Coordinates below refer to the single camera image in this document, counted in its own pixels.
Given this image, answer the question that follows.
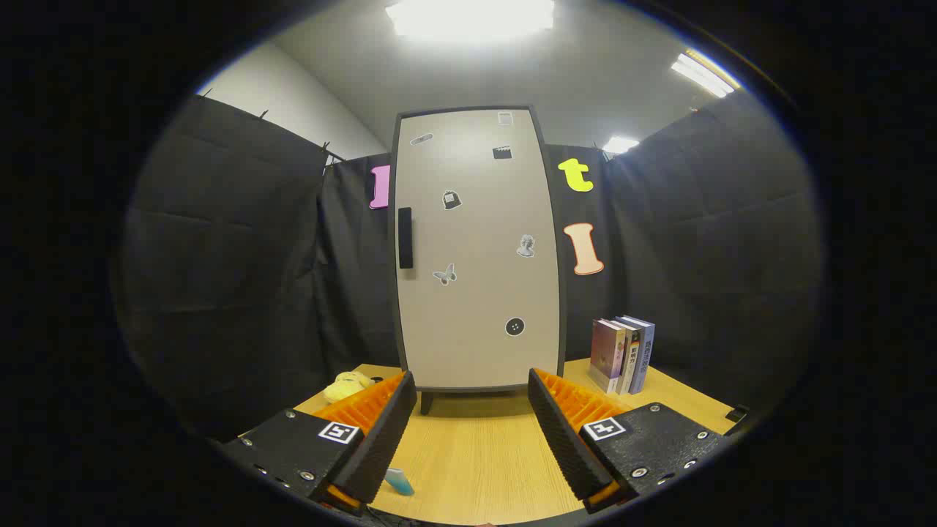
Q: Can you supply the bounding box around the black door handle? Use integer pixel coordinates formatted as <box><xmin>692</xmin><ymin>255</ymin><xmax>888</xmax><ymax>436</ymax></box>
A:
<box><xmin>397</xmin><ymin>207</ymin><xmax>414</xmax><ymax>269</ymax></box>

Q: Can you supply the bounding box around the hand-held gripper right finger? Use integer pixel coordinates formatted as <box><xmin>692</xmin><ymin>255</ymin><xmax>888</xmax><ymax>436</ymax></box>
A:
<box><xmin>527</xmin><ymin>367</ymin><xmax>733</xmax><ymax>515</ymax></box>

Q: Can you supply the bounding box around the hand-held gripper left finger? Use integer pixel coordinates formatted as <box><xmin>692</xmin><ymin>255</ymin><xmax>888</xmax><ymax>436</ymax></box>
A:
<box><xmin>220</xmin><ymin>370</ymin><xmax>418</xmax><ymax>517</ymax></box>

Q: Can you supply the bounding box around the dark grey cabinet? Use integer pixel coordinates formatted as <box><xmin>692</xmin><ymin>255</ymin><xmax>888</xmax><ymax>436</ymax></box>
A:
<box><xmin>390</xmin><ymin>105</ymin><xmax>567</xmax><ymax>416</ymax></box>

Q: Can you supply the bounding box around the yellow plush toy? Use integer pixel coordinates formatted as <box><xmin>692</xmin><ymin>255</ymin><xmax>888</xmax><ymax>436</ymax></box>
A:
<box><xmin>324</xmin><ymin>371</ymin><xmax>376</xmax><ymax>403</ymax></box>

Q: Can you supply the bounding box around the large ceiling light panel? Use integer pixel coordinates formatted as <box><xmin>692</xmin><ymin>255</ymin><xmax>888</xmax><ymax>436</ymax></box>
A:
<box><xmin>384</xmin><ymin>0</ymin><xmax>557</xmax><ymax>41</ymax></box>

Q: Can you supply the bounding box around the black backdrop cloth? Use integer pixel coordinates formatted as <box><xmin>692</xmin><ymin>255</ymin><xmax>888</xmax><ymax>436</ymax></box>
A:
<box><xmin>117</xmin><ymin>91</ymin><xmax>824</xmax><ymax>440</ymax></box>

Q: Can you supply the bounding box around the long ceiling strip light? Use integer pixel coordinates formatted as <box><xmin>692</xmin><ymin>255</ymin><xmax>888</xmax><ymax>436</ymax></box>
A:
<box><xmin>671</xmin><ymin>50</ymin><xmax>736</xmax><ymax>99</ymax></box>

